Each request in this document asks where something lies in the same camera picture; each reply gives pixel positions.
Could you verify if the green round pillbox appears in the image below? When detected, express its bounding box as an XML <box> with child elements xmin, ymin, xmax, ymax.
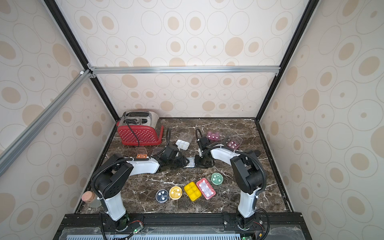
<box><xmin>211</xmin><ymin>173</ymin><xmax>224</xmax><ymax>186</ymax></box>

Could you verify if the red rectangular pillbox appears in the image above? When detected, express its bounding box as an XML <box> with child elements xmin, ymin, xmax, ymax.
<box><xmin>196</xmin><ymin>178</ymin><xmax>216</xmax><ymax>200</ymax></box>

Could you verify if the magenta pillbox clear lid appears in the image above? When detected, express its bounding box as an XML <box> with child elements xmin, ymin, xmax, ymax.
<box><xmin>226</xmin><ymin>136</ymin><xmax>243</xmax><ymax>150</ymax></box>

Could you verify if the yellow lidded rectangular pillbox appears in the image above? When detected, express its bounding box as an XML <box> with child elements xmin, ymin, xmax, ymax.
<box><xmin>184</xmin><ymin>182</ymin><xmax>202</xmax><ymax>202</ymax></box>

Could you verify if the yellow round pillbox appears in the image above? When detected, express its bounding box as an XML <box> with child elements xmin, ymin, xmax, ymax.
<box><xmin>169</xmin><ymin>186</ymin><xmax>183</xmax><ymax>200</ymax></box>

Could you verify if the dark blue round pillbox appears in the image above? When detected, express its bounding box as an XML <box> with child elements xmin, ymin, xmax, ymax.
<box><xmin>156</xmin><ymin>189</ymin><xmax>169</xmax><ymax>203</ymax></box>

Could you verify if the light blue rectangular pillbox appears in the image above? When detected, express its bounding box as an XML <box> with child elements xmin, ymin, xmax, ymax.
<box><xmin>186</xmin><ymin>157</ymin><xmax>195</xmax><ymax>168</ymax></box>

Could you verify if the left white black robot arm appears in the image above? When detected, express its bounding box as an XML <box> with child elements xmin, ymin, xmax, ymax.
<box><xmin>91</xmin><ymin>128</ymin><xmax>190</xmax><ymax>222</ymax></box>

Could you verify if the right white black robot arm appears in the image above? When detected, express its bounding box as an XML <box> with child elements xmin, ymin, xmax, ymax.
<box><xmin>195</xmin><ymin>129</ymin><xmax>268</xmax><ymax>230</ymax></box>

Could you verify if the white six-cell pillbox clear lid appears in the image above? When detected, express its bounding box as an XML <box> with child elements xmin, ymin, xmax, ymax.
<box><xmin>152</xmin><ymin>147</ymin><xmax>165</xmax><ymax>157</ymax></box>

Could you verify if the magenta pillbox rear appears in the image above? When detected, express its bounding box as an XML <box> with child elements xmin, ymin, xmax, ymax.
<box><xmin>207</xmin><ymin>132</ymin><xmax>221</xmax><ymax>142</ymax></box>

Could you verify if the white pillbox rear clear lid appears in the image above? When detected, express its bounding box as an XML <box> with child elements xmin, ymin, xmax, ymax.
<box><xmin>176</xmin><ymin>133</ymin><xmax>193</xmax><ymax>151</ymax></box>

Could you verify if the orange square pillbox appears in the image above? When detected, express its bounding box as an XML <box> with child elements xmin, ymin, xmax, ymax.
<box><xmin>135</xmin><ymin>147</ymin><xmax>148</xmax><ymax>159</ymax></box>

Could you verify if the red and silver toaster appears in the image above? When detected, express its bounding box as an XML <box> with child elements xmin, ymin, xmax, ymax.
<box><xmin>117</xmin><ymin>110</ymin><xmax>164</xmax><ymax>147</ymax></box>

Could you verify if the small dark brown bottle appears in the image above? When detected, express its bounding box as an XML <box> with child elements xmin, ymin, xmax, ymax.
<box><xmin>254</xmin><ymin>150</ymin><xmax>261</xmax><ymax>157</ymax></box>

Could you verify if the pink capped clear bottle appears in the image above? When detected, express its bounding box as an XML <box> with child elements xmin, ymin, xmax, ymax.
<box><xmin>82</xmin><ymin>191</ymin><xmax>102</xmax><ymax>208</ymax></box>

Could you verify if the black toaster power cord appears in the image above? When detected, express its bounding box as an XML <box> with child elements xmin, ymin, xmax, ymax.
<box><xmin>123</xmin><ymin>118</ymin><xmax>141</xmax><ymax>148</ymax></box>

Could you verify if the rear aluminium frame rail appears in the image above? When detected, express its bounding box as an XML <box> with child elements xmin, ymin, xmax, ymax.
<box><xmin>91</xmin><ymin>66</ymin><xmax>281</xmax><ymax>74</ymax></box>

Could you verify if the aluminium frame rail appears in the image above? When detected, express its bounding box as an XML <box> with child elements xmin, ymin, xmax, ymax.
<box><xmin>1</xmin><ymin>70</ymin><xmax>91</xmax><ymax>175</ymax></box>
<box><xmin>91</xmin><ymin>66</ymin><xmax>281</xmax><ymax>74</ymax></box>

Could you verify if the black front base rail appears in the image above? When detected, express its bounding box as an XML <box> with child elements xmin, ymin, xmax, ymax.
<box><xmin>54</xmin><ymin>213</ymin><xmax>311</xmax><ymax>240</ymax></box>

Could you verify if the left aluminium frame rail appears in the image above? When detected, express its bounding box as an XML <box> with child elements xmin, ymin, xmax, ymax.
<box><xmin>1</xmin><ymin>70</ymin><xmax>91</xmax><ymax>175</ymax></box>

